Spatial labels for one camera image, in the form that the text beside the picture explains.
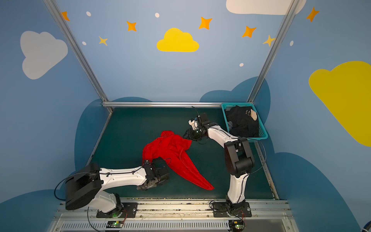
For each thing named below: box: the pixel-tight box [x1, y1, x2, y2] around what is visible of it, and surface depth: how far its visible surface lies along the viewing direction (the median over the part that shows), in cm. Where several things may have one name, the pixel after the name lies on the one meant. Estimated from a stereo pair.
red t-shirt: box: [142, 130, 215, 191], surface depth 94 cm
